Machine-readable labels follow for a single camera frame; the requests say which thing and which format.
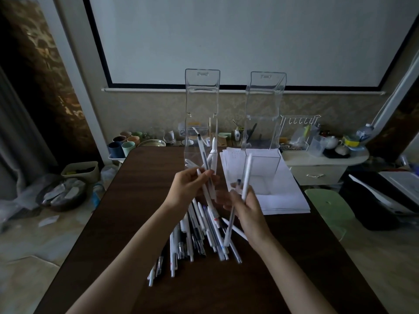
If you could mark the black bag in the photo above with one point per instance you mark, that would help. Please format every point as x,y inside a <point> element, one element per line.
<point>370,215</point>

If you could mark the translucent grey pen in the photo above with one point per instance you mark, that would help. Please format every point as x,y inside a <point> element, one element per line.
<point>203,153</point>

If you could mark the blue bottle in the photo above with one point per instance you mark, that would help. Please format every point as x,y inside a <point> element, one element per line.
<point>97,196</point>

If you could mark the person's left hand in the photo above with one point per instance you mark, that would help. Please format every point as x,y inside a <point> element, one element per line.
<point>186,189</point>

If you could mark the white paper scrap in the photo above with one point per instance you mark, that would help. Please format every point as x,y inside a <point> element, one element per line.
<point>49,221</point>

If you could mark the black router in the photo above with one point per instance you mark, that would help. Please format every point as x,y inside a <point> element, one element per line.
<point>253,132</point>

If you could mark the ceramic bowl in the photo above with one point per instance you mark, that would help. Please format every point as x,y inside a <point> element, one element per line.
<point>152,143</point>

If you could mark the black round tray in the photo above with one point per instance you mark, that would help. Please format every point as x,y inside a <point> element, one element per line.
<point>334,154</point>

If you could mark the clear plastic bottle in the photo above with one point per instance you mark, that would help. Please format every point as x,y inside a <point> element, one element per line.
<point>364,134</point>

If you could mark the yellow green container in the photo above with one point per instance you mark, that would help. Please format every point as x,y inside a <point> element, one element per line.
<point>352,142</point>

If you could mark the stack of white paper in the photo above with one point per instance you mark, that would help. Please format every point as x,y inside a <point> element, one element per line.
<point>288,199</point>

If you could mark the small white bottle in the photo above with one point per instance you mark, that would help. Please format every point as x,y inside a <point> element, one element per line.
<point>237,135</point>

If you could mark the group of colourful cups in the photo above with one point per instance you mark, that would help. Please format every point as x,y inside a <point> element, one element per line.
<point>127,148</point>

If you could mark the person's left forearm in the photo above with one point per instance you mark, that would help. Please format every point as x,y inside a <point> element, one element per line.
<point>124,264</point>

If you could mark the grey curtain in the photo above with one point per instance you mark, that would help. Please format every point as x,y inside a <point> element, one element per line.
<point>19,143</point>

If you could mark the dark enamel mug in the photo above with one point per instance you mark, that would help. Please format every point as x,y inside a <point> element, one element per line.
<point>186,142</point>

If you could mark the brown cardboard box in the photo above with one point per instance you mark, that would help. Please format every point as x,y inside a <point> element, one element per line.
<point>223,142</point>

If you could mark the person's right hand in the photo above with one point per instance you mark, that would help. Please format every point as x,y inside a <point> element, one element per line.
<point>252,222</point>

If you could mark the clear water jug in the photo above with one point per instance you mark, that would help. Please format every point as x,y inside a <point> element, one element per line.
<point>108,174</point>

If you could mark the clear plastic measuring jug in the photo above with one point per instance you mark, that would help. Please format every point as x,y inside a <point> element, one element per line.
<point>317,147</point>

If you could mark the pile of pens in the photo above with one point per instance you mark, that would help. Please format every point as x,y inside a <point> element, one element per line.
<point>189,238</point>

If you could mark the person's right forearm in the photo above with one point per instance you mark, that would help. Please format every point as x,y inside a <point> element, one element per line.
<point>294,281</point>

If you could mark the translucent pen with blue cap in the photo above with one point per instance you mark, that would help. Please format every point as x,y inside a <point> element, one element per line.
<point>233,212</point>

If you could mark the white projector screen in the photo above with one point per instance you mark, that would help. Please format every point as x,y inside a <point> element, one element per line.
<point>229,35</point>

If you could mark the white teapot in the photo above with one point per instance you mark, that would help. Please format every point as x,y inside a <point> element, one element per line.
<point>332,142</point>

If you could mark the beige plastic bin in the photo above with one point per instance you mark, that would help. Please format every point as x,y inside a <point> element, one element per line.
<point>91,178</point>

